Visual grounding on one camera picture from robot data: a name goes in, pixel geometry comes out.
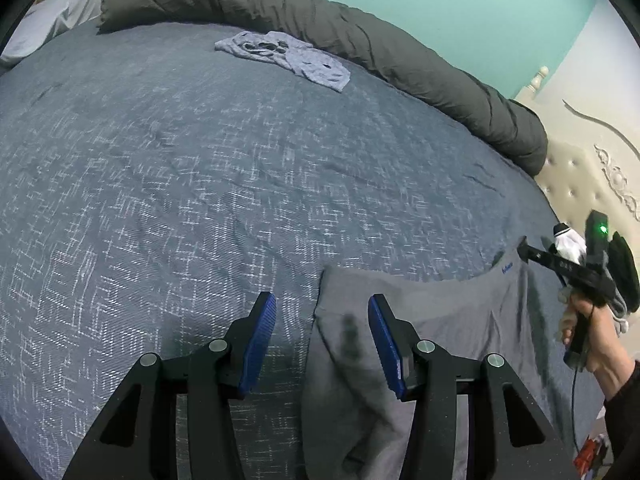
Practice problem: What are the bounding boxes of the bed with blue sheet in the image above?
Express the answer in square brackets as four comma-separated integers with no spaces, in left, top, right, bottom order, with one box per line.
[0,19,607,480]

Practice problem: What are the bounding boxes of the grey shorts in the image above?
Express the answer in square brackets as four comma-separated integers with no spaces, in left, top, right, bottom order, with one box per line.
[300,246,576,480]

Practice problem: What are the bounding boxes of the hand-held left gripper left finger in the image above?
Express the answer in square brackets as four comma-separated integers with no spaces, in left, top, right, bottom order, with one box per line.
[62,291,277,480]

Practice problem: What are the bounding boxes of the dark grey rolled duvet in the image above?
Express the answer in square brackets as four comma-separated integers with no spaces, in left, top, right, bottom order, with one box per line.
[97,0,549,177]

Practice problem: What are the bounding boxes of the red object on floor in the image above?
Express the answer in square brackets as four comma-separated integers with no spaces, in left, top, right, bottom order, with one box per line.
[574,434,609,469]

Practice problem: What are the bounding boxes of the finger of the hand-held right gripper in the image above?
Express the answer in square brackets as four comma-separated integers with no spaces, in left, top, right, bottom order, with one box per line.
[517,237,592,287]

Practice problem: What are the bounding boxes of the blue patterned garment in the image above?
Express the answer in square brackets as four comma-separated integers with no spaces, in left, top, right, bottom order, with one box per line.
[214,30,352,94]

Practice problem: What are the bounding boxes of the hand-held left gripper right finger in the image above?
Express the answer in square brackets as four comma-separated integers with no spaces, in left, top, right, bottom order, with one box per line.
[367,295,581,480]

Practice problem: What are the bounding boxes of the black folded garment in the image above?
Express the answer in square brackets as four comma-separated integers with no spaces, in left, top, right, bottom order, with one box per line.
[611,231,640,312]

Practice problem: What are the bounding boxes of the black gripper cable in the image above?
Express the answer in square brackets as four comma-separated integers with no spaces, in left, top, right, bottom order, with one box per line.
[569,367,587,456]

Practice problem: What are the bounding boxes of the person's right hand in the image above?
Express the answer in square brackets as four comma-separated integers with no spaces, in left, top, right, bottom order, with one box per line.
[560,294,639,395]

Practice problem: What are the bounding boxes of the cream padded headboard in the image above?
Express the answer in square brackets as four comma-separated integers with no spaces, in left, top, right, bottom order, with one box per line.
[515,82,640,281]

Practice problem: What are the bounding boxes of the light grey pillow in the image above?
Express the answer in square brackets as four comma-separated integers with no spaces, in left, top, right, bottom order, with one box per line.
[0,0,107,67]

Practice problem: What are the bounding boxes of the person's right forearm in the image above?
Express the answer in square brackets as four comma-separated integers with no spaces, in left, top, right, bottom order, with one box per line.
[601,357,640,480]

